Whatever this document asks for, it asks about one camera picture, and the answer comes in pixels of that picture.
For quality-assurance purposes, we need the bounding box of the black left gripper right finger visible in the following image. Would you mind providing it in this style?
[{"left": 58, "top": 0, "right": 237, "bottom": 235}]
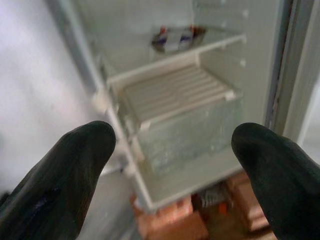
[{"left": 230, "top": 121, "right": 320, "bottom": 240}]

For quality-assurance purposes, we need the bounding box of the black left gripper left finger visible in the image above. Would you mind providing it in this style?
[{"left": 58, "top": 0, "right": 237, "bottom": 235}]
[{"left": 0, "top": 120, "right": 117, "bottom": 240}]

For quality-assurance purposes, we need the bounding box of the red brick fridge base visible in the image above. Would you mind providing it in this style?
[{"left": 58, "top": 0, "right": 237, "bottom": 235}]
[{"left": 129, "top": 171, "right": 274, "bottom": 240}]

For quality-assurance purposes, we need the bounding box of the white trimmed glass fridge shelf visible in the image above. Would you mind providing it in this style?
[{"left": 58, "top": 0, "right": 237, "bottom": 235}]
[{"left": 106, "top": 26, "right": 248, "bottom": 85}]

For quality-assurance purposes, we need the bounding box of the silver white fridge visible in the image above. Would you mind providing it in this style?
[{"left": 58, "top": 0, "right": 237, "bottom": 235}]
[{"left": 46, "top": 0, "right": 320, "bottom": 213}]

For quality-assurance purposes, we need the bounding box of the clear plastic crisper drawer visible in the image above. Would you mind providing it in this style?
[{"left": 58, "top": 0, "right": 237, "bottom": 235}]
[{"left": 136, "top": 94, "right": 245, "bottom": 176}]

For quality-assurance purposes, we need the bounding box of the white ribbed crisper cover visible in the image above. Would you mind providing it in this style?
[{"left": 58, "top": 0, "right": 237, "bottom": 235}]
[{"left": 123, "top": 62, "right": 236, "bottom": 126}]

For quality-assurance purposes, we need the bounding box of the blue white food packet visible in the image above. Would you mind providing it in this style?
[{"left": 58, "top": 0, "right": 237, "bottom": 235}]
[{"left": 150, "top": 24, "right": 207, "bottom": 54}]

